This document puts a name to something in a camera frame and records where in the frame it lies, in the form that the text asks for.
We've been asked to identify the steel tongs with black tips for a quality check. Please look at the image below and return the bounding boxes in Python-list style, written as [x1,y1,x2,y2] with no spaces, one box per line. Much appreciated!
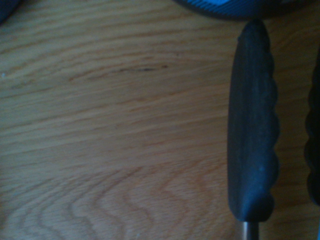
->
[226,18,320,240]

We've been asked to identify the black protein powder tub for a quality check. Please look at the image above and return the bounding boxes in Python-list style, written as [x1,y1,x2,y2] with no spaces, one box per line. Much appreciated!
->
[172,0,320,22]

